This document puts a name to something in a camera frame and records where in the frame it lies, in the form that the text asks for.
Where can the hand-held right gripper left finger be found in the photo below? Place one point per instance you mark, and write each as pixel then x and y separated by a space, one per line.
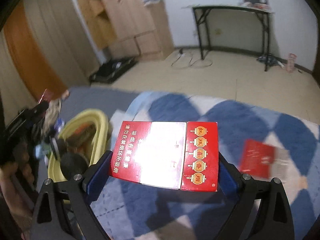
pixel 97 177

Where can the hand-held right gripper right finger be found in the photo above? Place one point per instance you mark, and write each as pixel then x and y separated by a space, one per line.
pixel 228 180

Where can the black foam disc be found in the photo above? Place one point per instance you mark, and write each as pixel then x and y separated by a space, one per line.
pixel 72 165

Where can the red and silver carton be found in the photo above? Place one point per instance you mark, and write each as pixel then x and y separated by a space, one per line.
pixel 257 158

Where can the red carton box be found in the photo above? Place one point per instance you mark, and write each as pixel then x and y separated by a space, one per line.
pixel 200 155

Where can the yellow plastic basin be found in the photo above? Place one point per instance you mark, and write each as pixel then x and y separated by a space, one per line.
pixel 100 122

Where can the person's left hand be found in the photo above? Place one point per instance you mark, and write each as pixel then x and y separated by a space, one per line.
pixel 12 185

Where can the small red box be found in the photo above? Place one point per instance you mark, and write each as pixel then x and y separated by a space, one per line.
pixel 46 96

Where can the small brown box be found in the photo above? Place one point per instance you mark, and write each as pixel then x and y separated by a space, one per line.
pixel 65 95

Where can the blue white checkered blanket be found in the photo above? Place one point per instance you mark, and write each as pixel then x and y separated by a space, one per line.
pixel 275 130

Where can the orange curtain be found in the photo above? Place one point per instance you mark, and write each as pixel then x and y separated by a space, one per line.
pixel 30 55

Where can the black open suitcase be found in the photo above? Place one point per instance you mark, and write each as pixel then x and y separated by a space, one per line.
pixel 112 70

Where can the beige curtain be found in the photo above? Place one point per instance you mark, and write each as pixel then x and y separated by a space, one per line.
pixel 62 30

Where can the pile of dark clothes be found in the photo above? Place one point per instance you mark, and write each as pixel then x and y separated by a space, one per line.
pixel 270 60

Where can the wooden wardrobe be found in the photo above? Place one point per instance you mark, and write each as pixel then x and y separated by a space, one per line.
pixel 130 17

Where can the black folding table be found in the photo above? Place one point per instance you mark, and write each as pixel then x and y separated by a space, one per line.
pixel 225 7

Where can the red packet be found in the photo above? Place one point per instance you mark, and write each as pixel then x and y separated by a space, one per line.
pixel 261 5

